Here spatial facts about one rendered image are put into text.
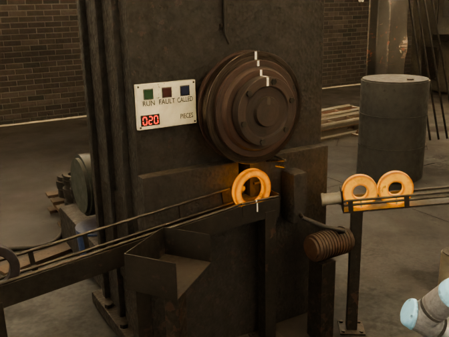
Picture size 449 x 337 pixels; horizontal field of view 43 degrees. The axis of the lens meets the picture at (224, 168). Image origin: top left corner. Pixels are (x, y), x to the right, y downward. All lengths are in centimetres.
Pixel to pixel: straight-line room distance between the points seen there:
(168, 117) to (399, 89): 295
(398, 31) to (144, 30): 460
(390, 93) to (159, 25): 299
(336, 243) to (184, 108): 91
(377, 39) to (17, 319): 497
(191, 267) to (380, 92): 318
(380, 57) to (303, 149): 413
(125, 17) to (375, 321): 187
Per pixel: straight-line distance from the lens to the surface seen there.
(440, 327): 196
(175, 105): 233
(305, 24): 267
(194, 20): 236
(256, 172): 246
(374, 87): 499
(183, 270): 212
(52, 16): 829
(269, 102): 229
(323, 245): 257
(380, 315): 308
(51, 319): 314
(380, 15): 673
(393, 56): 655
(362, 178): 261
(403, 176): 264
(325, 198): 262
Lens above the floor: 154
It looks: 16 degrees down
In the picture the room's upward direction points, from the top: 1 degrees counter-clockwise
